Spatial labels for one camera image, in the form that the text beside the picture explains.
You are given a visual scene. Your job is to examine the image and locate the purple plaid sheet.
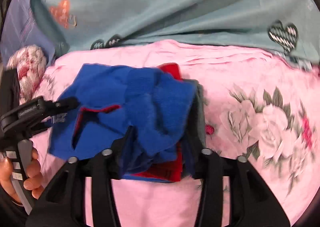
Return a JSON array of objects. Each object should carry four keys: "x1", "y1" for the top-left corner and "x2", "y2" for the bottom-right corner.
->
[{"x1": 1, "y1": 0, "x2": 55, "y2": 66}]

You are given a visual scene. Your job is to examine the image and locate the teal heart pattern sheet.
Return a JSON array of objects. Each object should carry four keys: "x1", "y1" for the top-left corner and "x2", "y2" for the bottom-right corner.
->
[{"x1": 30, "y1": 0, "x2": 319, "y2": 64}]

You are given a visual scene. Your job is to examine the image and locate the left hand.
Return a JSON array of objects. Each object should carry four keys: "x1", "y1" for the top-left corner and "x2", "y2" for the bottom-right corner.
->
[{"x1": 1, "y1": 148, "x2": 44, "y2": 204}]

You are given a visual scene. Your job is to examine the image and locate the red and blue pants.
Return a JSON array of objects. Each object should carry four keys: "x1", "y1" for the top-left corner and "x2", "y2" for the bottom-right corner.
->
[{"x1": 48, "y1": 64, "x2": 196, "y2": 182}]

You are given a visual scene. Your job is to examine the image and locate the dark green folded garment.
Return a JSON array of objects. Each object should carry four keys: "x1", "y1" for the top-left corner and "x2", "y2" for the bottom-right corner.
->
[{"x1": 184, "y1": 79, "x2": 206, "y2": 147}]

